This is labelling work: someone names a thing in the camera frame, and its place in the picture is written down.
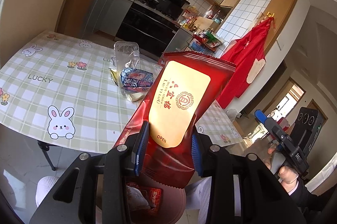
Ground blue snack wrapper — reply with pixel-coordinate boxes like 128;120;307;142
120;67;154;92

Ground grey kitchen cabinets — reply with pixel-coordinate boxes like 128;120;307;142
80;0;134;38

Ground dark red gift bag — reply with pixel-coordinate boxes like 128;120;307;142
116;51;235;188

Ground pink trash bin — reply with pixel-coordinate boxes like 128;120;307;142
126;181;186;223

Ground right hand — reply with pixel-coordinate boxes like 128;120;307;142
263;145;299;195

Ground black range hood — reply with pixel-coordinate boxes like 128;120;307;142
138;0;190;21

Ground black oven stove unit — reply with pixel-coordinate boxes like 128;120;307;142
116;2;179;57

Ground red apron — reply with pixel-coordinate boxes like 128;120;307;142
217;16;275;109

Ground dark sleeve right forearm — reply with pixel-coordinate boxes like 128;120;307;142
289;179;330;212

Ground gold foil wrapper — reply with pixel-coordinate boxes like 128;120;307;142
109;67;119;86

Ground clear plastic tray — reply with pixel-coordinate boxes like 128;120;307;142
114;41;144;102

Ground wire storage rack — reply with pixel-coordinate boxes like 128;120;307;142
189;28;224;55

